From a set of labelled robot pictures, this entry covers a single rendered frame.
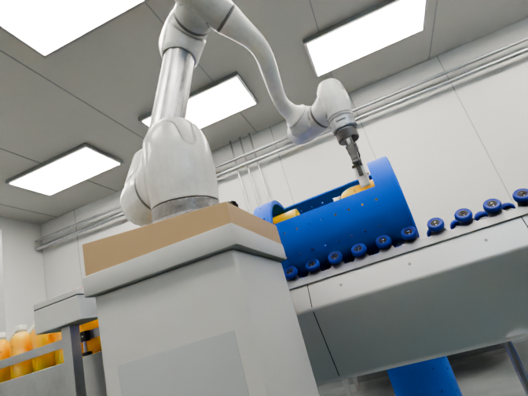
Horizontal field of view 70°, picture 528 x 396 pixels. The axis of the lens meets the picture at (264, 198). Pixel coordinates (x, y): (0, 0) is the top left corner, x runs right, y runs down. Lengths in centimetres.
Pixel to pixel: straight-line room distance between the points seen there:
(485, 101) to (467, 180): 98
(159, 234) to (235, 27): 77
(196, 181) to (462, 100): 463
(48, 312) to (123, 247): 72
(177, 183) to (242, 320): 33
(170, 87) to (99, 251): 60
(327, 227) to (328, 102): 46
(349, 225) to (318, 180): 378
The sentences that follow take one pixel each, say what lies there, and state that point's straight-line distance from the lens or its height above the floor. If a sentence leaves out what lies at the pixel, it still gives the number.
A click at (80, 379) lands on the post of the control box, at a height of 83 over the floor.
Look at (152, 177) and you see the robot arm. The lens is 85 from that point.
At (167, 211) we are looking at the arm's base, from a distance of 81.
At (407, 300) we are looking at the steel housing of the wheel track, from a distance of 113.
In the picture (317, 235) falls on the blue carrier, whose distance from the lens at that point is 117.
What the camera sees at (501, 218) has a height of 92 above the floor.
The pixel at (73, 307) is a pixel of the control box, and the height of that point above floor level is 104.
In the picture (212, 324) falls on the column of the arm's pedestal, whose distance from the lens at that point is 66.
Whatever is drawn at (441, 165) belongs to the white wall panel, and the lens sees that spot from 490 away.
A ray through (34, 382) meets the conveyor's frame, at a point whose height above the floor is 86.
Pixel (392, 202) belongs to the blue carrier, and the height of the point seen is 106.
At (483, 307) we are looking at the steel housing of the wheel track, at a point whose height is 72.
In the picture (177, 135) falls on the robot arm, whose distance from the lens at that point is 87.
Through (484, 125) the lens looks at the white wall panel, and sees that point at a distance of 514.
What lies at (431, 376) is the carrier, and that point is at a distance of 179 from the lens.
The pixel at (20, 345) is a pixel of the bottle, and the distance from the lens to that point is 182.
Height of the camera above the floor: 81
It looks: 19 degrees up
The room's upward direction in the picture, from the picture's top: 16 degrees counter-clockwise
